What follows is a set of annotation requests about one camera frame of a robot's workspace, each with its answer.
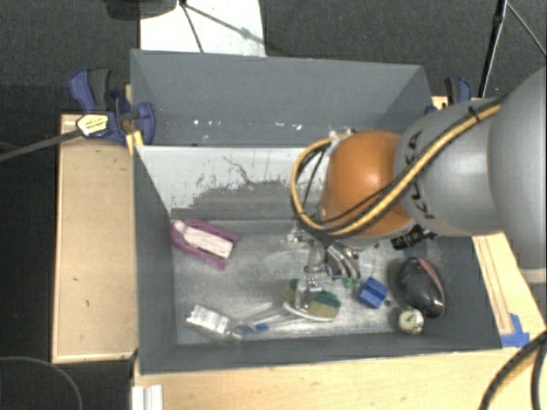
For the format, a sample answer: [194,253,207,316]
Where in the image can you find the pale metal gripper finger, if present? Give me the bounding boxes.
[303,273,323,309]
[292,278,307,312]

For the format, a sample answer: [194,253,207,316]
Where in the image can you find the white sunglasses with green lenses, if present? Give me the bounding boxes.
[281,278,342,323]

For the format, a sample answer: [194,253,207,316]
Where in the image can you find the clear stick with blue tip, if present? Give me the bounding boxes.
[237,309,301,337]

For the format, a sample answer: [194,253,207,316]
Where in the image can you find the blue block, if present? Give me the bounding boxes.
[357,276,390,310]

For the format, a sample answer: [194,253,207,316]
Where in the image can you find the black computer mouse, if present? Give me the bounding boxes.
[397,257,447,319]

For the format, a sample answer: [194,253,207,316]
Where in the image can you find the clear and silver plastic packet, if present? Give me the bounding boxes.
[185,304,245,343]

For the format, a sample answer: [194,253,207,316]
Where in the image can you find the small white round thing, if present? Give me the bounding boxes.
[397,307,426,336]

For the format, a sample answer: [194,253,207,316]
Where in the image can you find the grey metal bin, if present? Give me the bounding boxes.
[129,49,503,376]

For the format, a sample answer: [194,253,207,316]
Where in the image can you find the pale wood board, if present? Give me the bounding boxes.
[51,113,140,365]

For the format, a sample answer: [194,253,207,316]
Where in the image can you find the black cylinder on white bracket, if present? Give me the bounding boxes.
[390,226,438,252]

